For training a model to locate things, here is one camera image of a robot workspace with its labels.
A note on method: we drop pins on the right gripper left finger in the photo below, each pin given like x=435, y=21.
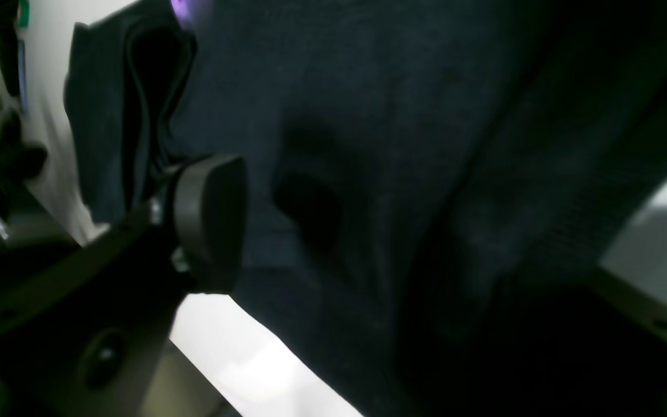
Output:
x=81, y=333

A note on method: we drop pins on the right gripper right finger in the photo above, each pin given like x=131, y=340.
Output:
x=646, y=315

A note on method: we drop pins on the black T-shirt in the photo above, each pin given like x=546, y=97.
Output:
x=431, y=184

